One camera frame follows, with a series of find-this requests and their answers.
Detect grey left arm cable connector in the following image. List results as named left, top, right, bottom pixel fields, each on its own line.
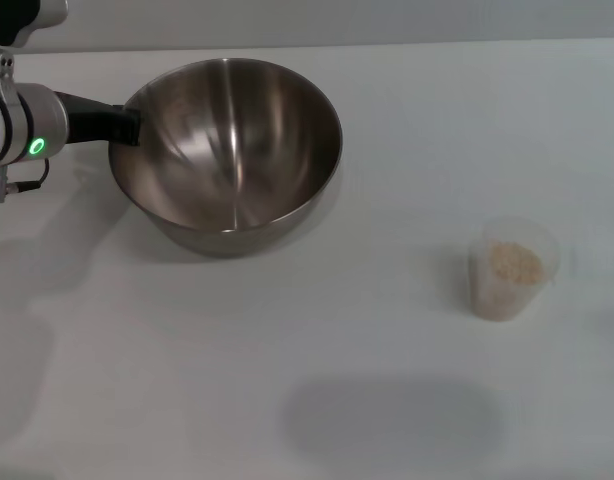
left=0, top=158, right=51, bottom=204

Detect clear plastic measuring cup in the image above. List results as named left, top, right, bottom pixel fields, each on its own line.
left=467, top=215, right=562, bottom=322

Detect stainless steel mixing bowl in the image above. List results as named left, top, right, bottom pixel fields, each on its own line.
left=107, top=57, right=344, bottom=260

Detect white rice grains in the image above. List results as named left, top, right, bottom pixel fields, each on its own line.
left=474, top=239, right=546, bottom=321

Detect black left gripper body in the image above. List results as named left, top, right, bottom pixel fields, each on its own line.
left=53, top=91, right=124, bottom=145

